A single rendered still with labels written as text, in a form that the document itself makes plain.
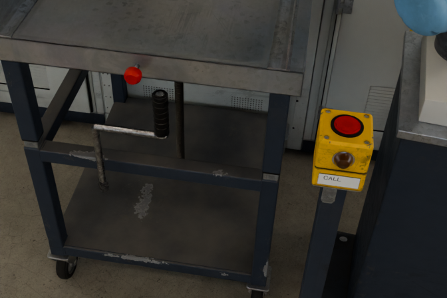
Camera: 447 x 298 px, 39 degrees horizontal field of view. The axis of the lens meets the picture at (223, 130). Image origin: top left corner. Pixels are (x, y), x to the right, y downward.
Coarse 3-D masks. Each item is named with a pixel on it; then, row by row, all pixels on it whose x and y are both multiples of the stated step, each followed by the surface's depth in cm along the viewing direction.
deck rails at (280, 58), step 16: (0, 0) 119; (16, 0) 126; (32, 0) 128; (288, 0) 130; (0, 16) 120; (16, 16) 123; (288, 16) 126; (0, 32) 119; (288, 32) 122; (272, 48) 118; (288, 48) 110; (272, 64) 114; (288, 64) 114
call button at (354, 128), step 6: (336, 120) 95; (342, 120) 95; (348, 120) 95; (354, 120) 95; (336, 126) 94; (342, 126) 94; (348, 126) 94; (354, 126) 94; (360, 126) 94; (342, 132) 93; (348, 132) 93; (354, 132) 93
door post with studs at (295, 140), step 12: (312, 12) 182; (312, 24) 185; (312, 36) 188; (312, 48) 190; (312, 60) 193; (300, 108) 207; (300, 120) 210; (300, 132) 214; (288, 144) 219; (300, 144) 218
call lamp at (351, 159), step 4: (336, 152) 93; (340, 152) 93; (344, 152) 93; (348, 152) 93; (336, 156) 93; (340, 156) 93; (344, 156) 93; (348, 156) 93; (352, 156) 93; (332, 160) 94; (336, 160) 93; (340, 160) 93; (344, 160) 93; (348, 160) 93; (352, 160) 93; (336, 164) 94; (340, 164) 93; (344, 164) 93; (348, 164) 93; (352, 164) 94; (344, 168) 94
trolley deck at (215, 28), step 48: (48, 0) 129; (96, 0) 129; (144, 0) 130; (192, 0) 130; (240, 0) 131; (0, 48) 120; (48, 48) 119; (96, 48) 117; (144, 48) 117; (192, 48) 118; (240, 48) 118
